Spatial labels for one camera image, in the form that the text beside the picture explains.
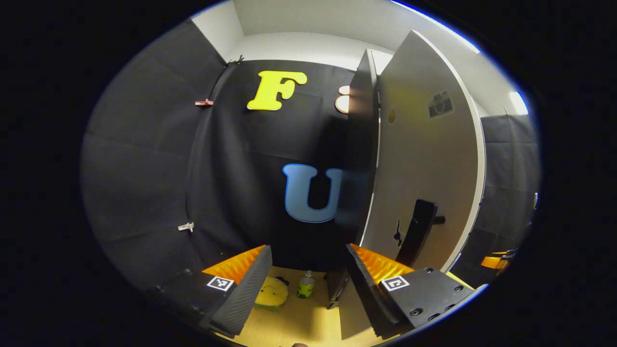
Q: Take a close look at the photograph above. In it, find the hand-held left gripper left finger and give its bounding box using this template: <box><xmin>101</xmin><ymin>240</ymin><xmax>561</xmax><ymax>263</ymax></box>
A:
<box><xmin>159</xmin><ymin>245</ymin><xmax>273</xmax><ymax>338</ymax></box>

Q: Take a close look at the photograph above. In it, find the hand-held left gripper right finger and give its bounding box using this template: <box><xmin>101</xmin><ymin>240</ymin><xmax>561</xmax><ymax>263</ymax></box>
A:
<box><xmin>345</xmin><ymin>243</ymin><xmax>475</xmax><ymax>339</ymax></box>

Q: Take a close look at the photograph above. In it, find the white cabinet door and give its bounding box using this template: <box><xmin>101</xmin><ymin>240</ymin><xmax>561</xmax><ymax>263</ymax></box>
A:
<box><xmin>337</xmin><ymin>30</ymin><xmax>486</xmax><ymax>340</ymax></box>

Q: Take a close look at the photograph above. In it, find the white shoe cabinet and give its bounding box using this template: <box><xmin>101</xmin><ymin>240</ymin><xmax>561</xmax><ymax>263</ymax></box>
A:
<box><xmin>327</xmin><ymin>48</ymin><xmax>393</xmax><ymax>309</ymax></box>

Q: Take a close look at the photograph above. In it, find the yellow plush toy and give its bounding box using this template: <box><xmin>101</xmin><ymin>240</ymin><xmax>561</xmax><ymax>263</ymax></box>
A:
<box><xmin>254</xmin><ymin>276</ymin><xmax>290</xmax><ymax>310</ymax></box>

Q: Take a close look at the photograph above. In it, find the green drink bottle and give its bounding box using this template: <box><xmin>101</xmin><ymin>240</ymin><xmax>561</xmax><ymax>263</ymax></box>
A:
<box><xmin>297</xmin><ymin>270</ymin><xmax>316</xmax><ymax>299</ymax></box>

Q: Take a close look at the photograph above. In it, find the ceiling light panel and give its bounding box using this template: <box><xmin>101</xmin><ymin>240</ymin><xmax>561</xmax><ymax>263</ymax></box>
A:
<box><xmin>510</xmin><ymin>91</ymin><xmax>529</xmax><ymax>115</ymax></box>

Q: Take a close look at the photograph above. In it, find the black backdrop cloth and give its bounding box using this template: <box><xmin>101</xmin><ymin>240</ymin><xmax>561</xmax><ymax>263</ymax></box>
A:
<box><xmin>81</xmin><ymin>22</ymin><xmax>540</xmax><ymax>290</ymax></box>

